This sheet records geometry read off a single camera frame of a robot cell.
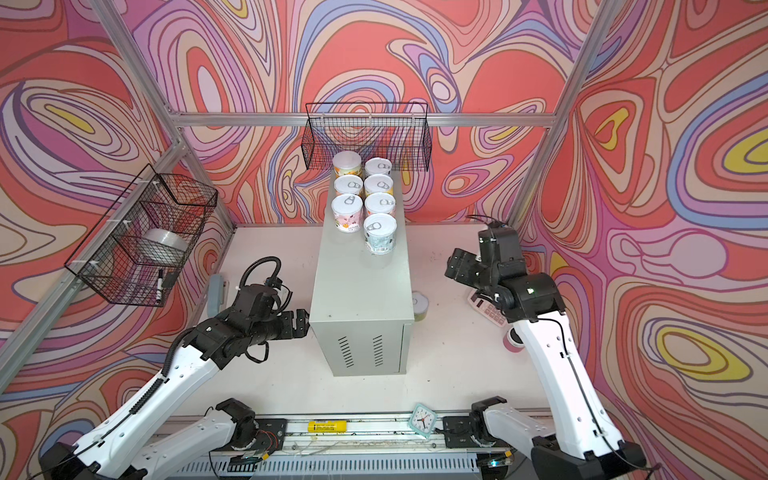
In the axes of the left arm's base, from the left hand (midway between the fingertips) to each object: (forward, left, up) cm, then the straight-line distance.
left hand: (302, 318), depth 77 cm
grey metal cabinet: (-8, -17, +18) cm, 27 cm away
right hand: (+5, -41, +14) cm, 43 cm away
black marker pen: (+4, +33, +10) cm, 35 cm away
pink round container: (-2, -58, -11) cm, 59 cm away
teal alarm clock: (-21, -31, -14) cm, 40 cm away
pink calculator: (+10, -54, -13) cm, 57 cm away
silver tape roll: (+14, +32, +16) cm, 39 cm away
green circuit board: (-30, +13, -18) cm, 37 cm away
